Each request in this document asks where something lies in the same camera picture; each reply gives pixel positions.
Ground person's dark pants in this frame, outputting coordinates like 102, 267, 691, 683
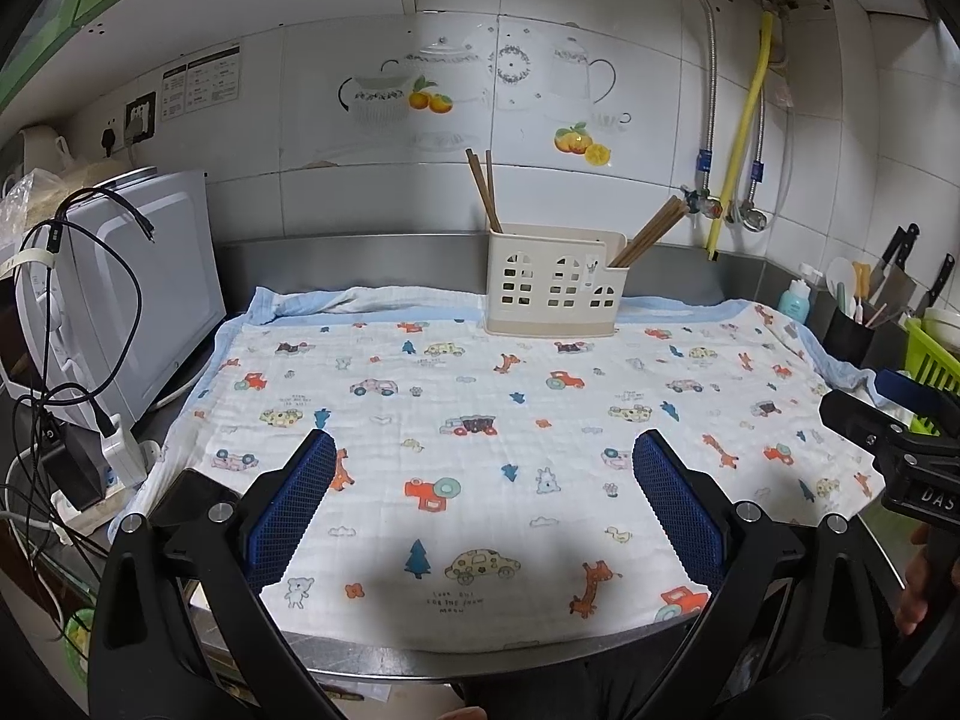
461, 658, 713, 720

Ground turquoise bottle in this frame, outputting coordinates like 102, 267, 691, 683
778, 264, 813, 320

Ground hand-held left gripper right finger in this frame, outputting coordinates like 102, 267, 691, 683
622, 429, 912, 720

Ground black wall switch plate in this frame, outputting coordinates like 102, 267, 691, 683
124, 92, 158, 144

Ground white spatula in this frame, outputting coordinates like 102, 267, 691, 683
825, 256, 857, 313

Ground cream electric kettle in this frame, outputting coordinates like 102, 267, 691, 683
15, 126, 73, 174

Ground green wall cabinet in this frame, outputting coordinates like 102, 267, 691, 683
0, 0, 152, 115

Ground cleaver with black handle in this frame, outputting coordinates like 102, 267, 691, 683
865, 223, 920, 313

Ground clear plastic bag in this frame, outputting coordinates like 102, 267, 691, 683
0, 161, 106, 227

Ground printed cartoon blanket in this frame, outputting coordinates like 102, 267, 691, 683
135, 285, 897, 650

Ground green dish rack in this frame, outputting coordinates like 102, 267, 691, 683
903, 319, 960, 437

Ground thin white tube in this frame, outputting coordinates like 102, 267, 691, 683
779, 82, 800, 219

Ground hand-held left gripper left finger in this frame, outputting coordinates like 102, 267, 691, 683
88, 429, 346, 720

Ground white cable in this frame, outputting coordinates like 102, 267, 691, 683
0, 457, 70, 640

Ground yellow gas hose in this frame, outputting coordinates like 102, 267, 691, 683
704, 11, 778, 263

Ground black handled kitchen knife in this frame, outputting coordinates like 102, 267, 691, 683
925, 253, 958, 309

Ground bundle of wooden chopsticks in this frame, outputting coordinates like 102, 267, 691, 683
607, 195, 689, 269

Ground red handled water valve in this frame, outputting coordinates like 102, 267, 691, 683
678, 184, 725, 219

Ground person's right hand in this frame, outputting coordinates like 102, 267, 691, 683
896, 529, 938, 635

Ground white power adapter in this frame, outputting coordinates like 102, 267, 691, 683
97, 412, 148, 485

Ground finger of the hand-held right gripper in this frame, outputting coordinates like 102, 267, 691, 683
819, 388, 912, 466
877, 369, 960, 421

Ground short braided metal hose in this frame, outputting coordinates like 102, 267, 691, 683
738, 86, 768, 208

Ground white instruction label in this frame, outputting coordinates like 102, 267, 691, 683
160, 45, 245, 122

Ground black charging cable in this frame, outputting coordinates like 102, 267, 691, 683
13, 187, 160, 466

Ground black power adapter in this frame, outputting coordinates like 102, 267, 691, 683
41, 420, 107, 511

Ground white bowl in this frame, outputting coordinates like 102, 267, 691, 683
922, 306, 960, 350

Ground white cable tag band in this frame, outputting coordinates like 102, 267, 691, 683
0, 246, 58, 272

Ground black utensil container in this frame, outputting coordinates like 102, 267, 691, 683
820, 300, 875, 365

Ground long braided metal hose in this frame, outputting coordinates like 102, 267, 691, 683
683, 0, 720, 189

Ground white microwave oven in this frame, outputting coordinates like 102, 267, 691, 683
0, 169, 227, 428

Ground cream plastic chopstick holder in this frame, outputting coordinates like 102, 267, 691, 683
484, 221, 629, 337

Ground white power strip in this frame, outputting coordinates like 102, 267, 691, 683
52, 439, 163, 527

